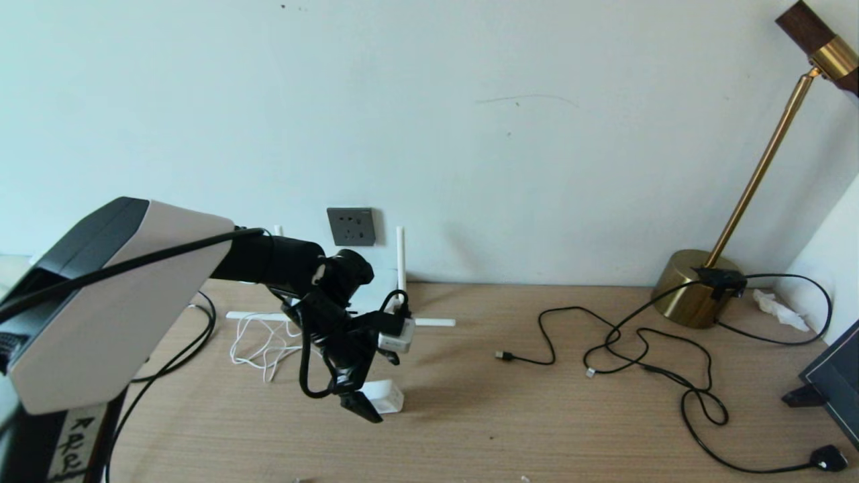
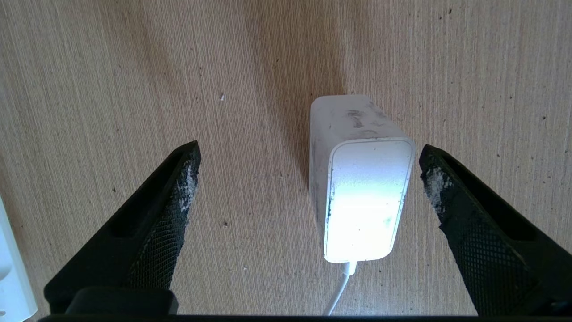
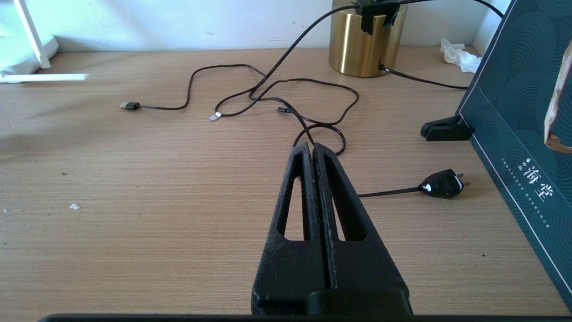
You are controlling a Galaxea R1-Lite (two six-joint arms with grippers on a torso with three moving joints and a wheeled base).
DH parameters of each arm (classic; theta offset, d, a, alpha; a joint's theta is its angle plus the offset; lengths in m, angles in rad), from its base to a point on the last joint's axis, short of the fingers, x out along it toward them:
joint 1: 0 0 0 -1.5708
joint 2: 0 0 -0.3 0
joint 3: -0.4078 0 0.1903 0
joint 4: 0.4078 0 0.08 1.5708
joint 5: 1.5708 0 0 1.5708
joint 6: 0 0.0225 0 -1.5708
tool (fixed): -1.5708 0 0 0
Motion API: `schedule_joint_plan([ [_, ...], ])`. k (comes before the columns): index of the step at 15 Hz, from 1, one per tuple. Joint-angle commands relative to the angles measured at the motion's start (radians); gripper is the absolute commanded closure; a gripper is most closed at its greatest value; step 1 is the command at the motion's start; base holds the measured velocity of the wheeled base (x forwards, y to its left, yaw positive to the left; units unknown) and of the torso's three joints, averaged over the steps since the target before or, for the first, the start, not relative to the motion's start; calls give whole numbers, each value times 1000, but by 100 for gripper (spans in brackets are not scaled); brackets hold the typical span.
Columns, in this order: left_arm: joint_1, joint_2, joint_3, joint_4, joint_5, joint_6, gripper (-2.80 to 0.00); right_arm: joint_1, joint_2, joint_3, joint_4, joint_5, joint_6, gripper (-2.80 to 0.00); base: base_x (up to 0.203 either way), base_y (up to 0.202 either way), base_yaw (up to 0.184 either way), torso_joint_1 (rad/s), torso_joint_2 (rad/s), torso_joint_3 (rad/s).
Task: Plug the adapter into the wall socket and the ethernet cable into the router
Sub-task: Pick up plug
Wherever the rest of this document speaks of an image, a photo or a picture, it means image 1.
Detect white power adapter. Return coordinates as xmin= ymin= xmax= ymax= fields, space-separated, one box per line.
xmin=366 ymin=380 xmax=405 ymax=415

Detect thin white power cable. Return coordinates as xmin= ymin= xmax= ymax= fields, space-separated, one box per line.
xmin=230 ymin=314 xmax=323 ymax=383

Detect white router with antennas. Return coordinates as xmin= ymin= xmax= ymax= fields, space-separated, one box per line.
xmin=227 ymin=226 xmax=457 ymax=328

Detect gold desk lamp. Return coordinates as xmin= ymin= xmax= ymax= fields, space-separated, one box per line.
xmin=650 ymin=0 xmax=859 ymax=329

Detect black clip on lamp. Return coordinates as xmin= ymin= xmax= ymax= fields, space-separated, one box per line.
xmin=690 ymin=267 xmax=747 ymax=301

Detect crumpled white tissue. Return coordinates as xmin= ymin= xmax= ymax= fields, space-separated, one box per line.
xmin=752 ymin=290 xmax=809 ymax=333

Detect black clip stand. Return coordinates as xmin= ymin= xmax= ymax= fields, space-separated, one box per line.
xmin=782 ymin=386 xmax=826 ymax=408

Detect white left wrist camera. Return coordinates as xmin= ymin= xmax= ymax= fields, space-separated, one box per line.
xmin=377 ymin=315 xmax=417 ymax=354

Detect grey wall socket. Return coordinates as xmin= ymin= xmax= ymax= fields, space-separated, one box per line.
xmin=327 ymin=207 xmax=376 ymax=247

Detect black network cable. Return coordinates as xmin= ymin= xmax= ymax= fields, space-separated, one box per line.
xmin=106 ymin=292 xmax=217 ymax=483

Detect black USB cable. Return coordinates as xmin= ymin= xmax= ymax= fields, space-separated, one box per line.
xmin=495 ymin=307 xmax=621 ymax=366

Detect black cable with white connector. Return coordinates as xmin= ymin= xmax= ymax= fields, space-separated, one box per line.
xmin=583 ymin=327 xmax=712 ymax=393

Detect black lamp power cord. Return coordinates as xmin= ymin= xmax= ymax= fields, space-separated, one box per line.
xmin=584 ymin=274 xmax=848 ymax=474

